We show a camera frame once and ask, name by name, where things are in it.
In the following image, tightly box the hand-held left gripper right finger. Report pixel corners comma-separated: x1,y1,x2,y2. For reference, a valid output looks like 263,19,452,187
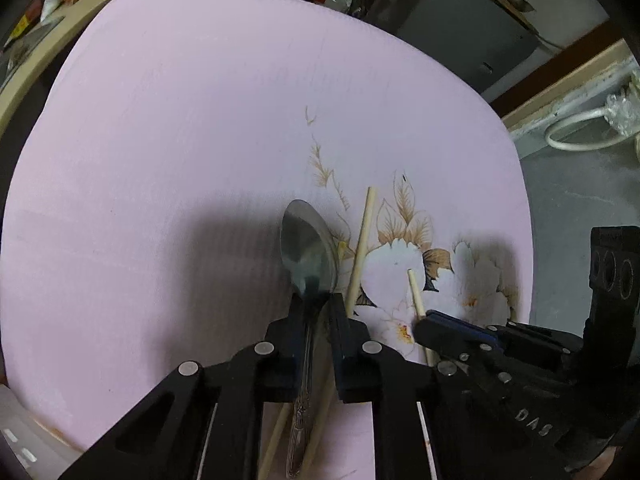
327,292,501,480

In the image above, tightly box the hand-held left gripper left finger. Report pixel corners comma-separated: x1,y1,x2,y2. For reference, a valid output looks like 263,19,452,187
59,300,307,480

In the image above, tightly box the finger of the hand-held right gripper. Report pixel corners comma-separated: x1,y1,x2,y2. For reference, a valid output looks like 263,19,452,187
424,310,503,343
414,317,476,362

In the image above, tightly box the steel spoon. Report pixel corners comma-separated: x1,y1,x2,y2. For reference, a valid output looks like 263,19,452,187
280,199,341,479

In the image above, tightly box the pink floral tablecloth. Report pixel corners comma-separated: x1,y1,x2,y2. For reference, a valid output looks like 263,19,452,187
0,0,535,480

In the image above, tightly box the white plastic basket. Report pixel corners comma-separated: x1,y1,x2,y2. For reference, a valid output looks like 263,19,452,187
0,385,81,480

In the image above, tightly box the crumpled clear plastic bag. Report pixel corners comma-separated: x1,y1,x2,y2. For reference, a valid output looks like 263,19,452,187
604,85,640,139

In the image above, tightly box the grey metal cabinet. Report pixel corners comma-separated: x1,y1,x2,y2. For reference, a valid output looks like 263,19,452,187
370,0,541,97

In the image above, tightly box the white packet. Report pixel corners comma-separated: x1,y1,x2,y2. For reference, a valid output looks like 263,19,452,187
40,0,69,24

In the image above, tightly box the white hose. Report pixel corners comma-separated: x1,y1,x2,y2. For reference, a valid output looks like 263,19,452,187
544,107,640,152

